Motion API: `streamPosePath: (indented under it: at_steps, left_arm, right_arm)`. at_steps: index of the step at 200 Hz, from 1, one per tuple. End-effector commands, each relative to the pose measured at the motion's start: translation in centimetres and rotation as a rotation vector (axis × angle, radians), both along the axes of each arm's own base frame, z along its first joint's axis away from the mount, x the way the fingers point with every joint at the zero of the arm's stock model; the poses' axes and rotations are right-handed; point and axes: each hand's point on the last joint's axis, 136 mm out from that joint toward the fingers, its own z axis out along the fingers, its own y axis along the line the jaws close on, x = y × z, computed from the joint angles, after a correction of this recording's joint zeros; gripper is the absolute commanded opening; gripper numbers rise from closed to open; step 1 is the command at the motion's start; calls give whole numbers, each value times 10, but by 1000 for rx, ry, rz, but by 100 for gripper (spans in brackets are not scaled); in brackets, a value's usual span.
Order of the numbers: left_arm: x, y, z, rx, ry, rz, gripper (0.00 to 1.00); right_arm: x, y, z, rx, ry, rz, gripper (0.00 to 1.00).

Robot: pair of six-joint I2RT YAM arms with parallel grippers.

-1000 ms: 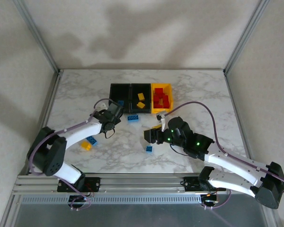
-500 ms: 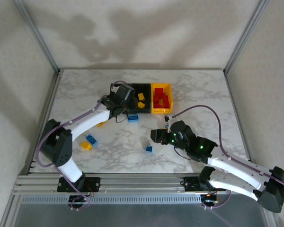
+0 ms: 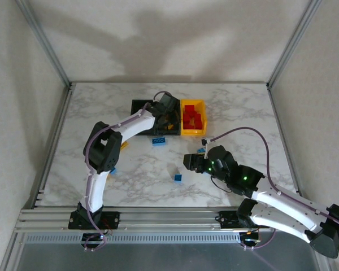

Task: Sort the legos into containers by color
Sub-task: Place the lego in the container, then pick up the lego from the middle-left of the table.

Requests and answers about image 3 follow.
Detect black plastic bin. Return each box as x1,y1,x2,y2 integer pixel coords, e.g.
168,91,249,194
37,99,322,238
154,98,182,137
131,98,158,137

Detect yellow plastic bin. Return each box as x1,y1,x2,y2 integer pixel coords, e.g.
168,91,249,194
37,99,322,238
180,98,208,137

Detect black controller board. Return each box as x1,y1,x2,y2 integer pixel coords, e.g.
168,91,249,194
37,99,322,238
81,231,114,246
240,230,262,245

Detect perforated grey metal strip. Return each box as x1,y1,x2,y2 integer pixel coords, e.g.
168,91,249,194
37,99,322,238
22,233,241,244

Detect grey metal shelf panel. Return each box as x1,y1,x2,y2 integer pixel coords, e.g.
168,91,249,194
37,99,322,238
15,242,324,271

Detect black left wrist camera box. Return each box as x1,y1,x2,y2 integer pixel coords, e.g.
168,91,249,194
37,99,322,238
157,94,181,110

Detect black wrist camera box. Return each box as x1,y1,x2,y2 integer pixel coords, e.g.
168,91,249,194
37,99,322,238
157,94,181,110
207,145,234,167

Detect thin black right gripper cable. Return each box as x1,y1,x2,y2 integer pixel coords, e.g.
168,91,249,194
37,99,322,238
210,175,233,193

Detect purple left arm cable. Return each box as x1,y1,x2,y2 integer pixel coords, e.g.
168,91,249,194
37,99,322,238
81,90,173,252

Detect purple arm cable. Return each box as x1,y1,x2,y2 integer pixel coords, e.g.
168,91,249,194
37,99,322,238
81,90,173,252
202,126,339,252

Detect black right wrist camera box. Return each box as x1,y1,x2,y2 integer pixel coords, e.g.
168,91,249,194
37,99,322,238
207,145,234,167

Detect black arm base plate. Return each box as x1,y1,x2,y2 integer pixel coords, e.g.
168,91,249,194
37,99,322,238
68,211,121,230
219,211,271,229

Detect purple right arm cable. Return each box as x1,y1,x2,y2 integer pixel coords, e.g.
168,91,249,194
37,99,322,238
202,126,339,252

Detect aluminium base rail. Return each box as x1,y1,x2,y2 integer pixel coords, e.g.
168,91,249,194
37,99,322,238
14,207,308,234

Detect aluminium side rail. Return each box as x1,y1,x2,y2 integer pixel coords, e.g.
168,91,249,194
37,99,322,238
31,83,76,209

